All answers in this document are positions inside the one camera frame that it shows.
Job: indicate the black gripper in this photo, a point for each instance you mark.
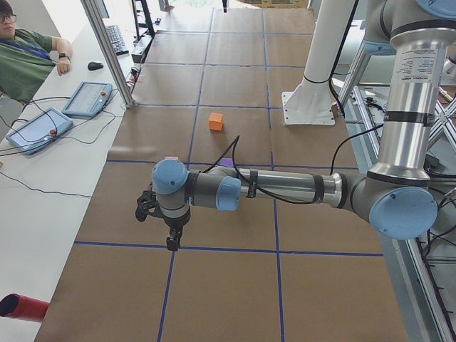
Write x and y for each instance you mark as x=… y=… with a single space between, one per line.
x=174 y=224

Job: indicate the orange foam cube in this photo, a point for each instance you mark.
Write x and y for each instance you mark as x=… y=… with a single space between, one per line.
x=216 y=121

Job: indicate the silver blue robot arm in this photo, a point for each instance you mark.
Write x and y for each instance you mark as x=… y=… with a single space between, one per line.
x=393 y=196

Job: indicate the purple foam cube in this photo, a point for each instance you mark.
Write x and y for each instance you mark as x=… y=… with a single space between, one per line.
x=226 y=162

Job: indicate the far blue teach pendant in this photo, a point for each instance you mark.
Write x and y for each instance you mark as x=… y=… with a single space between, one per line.
x=88 y=100

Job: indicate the blue teach pendant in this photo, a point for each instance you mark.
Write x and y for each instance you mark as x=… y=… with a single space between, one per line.
x=40 y=131
x=88 y=100

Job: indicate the near blue teach pendant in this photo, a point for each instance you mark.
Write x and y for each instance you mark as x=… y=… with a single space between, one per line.
x=40 y=131

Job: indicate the red cylinder tube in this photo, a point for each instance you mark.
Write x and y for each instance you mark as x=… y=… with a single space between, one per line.
x=23 y=308

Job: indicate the black computer mouse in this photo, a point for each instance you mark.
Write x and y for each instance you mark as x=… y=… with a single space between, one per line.
x=94 y=65

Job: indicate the black keyboard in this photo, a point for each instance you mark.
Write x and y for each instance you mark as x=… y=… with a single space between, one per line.
x=116 y=40

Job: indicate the person in green shirt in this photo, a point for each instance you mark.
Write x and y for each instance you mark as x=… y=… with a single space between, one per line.
x=28 y=57

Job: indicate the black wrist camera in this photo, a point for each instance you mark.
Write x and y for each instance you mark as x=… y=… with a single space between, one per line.
x=147 y=205

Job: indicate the white pedestal column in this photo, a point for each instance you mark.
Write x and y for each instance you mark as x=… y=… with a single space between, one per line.
x=310 y=102

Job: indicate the aluminium frame post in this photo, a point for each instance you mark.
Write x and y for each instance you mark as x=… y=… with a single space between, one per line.
x=98 y=27

